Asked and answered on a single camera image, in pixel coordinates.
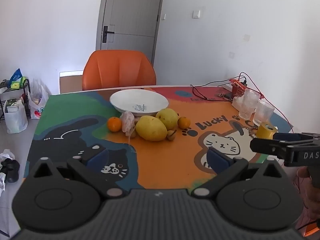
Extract large yellow mango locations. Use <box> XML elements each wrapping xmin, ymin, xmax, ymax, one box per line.
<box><xmin>135</xmin><ymin>115</ymin><xmax>168</xmax><ymax>142</ymax></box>

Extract black metal shelf rack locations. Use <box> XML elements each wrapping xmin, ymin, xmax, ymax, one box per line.
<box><xmin>0</xmin><ymin>79</ymin><xmax>32</xmax><ymax>123</ymax></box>

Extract orange chair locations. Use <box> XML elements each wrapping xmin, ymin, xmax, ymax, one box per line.
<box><xmin>82</xmin><ymin>50</ymin><xmax>157</xmax><ymax>91</ymax></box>

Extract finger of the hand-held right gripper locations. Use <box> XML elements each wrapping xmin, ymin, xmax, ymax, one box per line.
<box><xmin>273</xmin><ymin>132</ymin><xmax>320</xmax><ymax>142</ymax></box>
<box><xmin>249</xmin><ymin>137</ymin><xmax>292</xmax><ymax>158</ymax></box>

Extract grey door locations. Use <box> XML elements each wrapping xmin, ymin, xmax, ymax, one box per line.
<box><xmin>96</xmin><ymin>0</ymin><xmax>165</xmax><ymax>67</ymax></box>

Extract clear plastic bag red print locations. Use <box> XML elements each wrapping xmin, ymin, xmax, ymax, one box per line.
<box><xmin>27</xmin><ymin>79</ymin><xmax>49</xmax><ymax>119</ymax></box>

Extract person's right hand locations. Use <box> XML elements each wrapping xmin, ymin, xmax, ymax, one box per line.
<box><xmin>295</xmin><ymin>168</ymin><xmax>320</xmax><ymax>220</ymax></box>

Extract crumpled white paper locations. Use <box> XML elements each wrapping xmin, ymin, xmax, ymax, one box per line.
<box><xmin>0</xmin><ymin>149</ymin><xmax>17</xmax><ymax>160</ymax></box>

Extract red plastic basket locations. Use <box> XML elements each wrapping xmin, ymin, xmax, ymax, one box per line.
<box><xmin>230</xmin><ymin>79</ymin><xmax>248</xmax><ymax>98</ymax></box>

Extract yellow tape roll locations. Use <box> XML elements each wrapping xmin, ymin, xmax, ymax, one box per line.
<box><xmin>256</xmin><ymin>122</ymin><xmax>278</xmax><ymax>140</ymax></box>

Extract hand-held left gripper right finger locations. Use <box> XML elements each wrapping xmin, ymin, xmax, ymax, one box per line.
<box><xmin>192</xmin><ymin>147</ymin><xmax>284</xmax><ymax>198</ymax></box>

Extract black shoe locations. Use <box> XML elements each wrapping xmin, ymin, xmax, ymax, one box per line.
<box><xmin>1</xmin><ymin>158</ymin><xmax>20</xmax><ymax>183</ymax></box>

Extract orange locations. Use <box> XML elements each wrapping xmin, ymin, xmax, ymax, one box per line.
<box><xmin>177</xmin><ymin>116</ymin><xmax>191</xmax><ymax>130</ymax></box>
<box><xmin>107</xmin><ymin>117</ymin><xmax>123</xmax><ymax>133</ymax></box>

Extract black cables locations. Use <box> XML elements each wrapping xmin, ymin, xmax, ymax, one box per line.
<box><xmin>229</xmin><ymin>76</ymin><xmax>294</xmax><ymax>133</ymax></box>

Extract colourful cat print table mat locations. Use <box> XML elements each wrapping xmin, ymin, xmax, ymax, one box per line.
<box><xmin>25</xmin><ymin>86</ymin><xmax>294</xmax><ymax>189</ymax></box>

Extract green and yellow packet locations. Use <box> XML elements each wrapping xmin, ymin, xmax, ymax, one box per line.
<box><xmin>10</xmin><ymin>77</ymin><xmax>29</xmax><ymax>89</ymax></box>

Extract brown board with white frame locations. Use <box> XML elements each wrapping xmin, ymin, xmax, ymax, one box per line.
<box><xmin>59</xmin><ymin>70</ymin><xmax>83</xmax><ymax>94</ymax></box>

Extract white ceramic bowl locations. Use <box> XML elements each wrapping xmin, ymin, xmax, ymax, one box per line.
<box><xmin>109</xmin><ymin>89</ymin><xmax>169</xmax><ymax>117</ymax></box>

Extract black door handle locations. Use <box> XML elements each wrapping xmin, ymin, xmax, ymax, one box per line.
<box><xmin>102</xmin><ymin>26</ymin><xmax>115</xmax><ymax>43</ymax></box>

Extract white plastic bag with books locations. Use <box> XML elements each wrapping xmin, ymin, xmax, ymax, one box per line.
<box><xmin>4</xmin><ymin>97</ymin><xmax>28</xmax><ymax>134</ymax></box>

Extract yellow pear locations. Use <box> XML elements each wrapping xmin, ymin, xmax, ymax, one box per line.
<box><xmin>155</xmin><ymin>108</ymin><xmax>179</xmax><ymax>130</ymax></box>

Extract crumpled white plastic wrap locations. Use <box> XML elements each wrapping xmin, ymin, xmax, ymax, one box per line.
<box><xmin>232</xmin><ymin>95</ymin><xmax>244</xmax><ymax>110</ymax></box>

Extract ribbed clear glass cup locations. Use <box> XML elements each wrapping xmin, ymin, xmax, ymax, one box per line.
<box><xmin>253</xmin><ymin>100</ymin><xmax>275</xmax><ymax>127</ymax></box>
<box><xmin>239</xmin><ymin>88</ymin><xmax>261</xmax><ymax>120</ymax></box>

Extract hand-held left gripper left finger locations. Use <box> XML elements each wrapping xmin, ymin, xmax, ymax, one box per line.
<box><xmin>32</xmin><ymin>144</ymin><xmax>128</xmax><ymax>198</ymax></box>

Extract blue bag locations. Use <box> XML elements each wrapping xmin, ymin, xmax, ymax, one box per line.
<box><xmin>10</xmin><ymin>68</ymin><xmax>23</xmax><ymax>83</ymax></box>

